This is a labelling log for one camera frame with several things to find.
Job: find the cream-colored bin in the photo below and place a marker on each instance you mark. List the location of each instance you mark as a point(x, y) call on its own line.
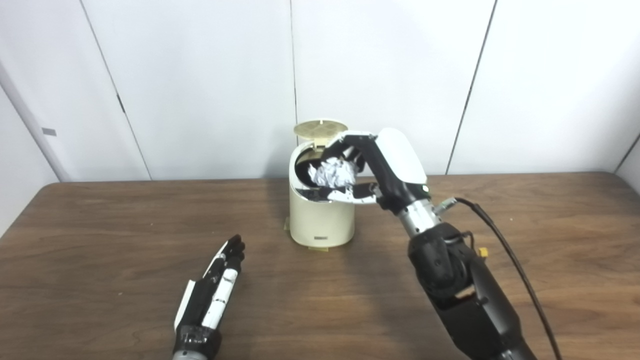
point(322, 222)

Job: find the cream round bin lid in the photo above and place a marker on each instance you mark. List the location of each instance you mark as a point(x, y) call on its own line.
point(320, 128)

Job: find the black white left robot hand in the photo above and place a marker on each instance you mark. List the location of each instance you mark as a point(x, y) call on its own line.
point(205, 300)

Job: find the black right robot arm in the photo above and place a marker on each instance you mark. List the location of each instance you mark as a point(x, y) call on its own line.
point(470, 305)

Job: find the white paper ball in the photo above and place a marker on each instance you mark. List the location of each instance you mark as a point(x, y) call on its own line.
point(334, 172)

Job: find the grey wall label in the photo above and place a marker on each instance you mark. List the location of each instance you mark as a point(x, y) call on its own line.
point(49, 132)

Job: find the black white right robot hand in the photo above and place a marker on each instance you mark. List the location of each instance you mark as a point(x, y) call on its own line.
point(400, 160)

